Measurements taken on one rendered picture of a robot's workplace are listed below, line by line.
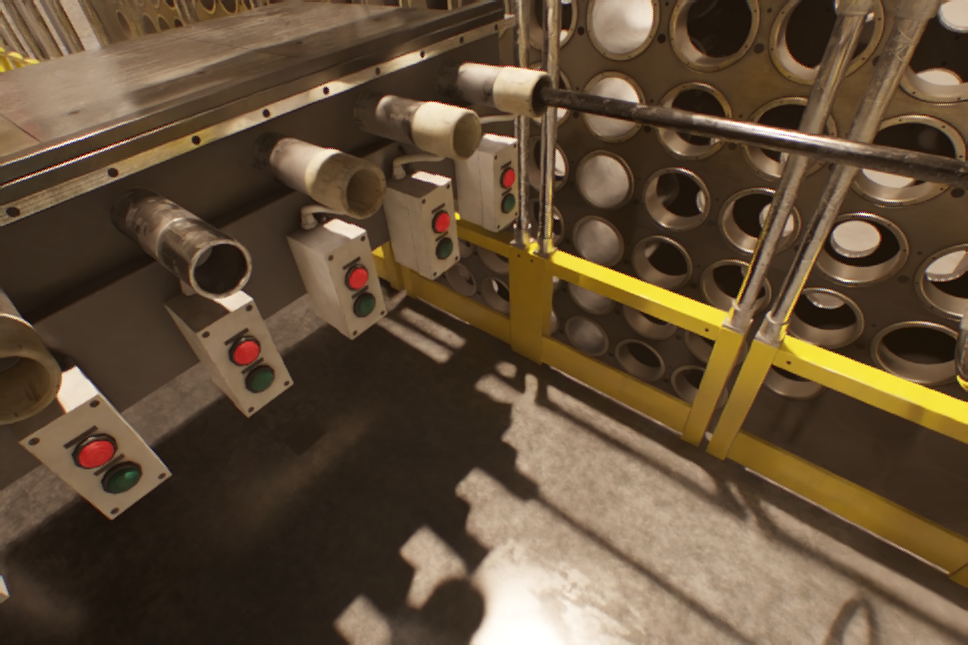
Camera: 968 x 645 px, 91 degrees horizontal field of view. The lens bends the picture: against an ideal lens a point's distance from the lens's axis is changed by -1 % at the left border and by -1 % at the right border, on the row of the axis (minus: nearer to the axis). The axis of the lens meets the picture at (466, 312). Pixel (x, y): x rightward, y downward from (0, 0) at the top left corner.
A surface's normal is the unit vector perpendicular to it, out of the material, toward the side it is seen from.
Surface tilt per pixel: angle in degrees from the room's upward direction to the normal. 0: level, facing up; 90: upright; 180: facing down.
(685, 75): 90
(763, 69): 90
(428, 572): 0
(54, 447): 90
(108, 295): 90
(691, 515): 0
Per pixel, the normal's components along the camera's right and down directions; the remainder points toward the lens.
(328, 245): -0.08, -0.75
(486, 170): -0.65, 0.54
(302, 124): 0.76, 0.38
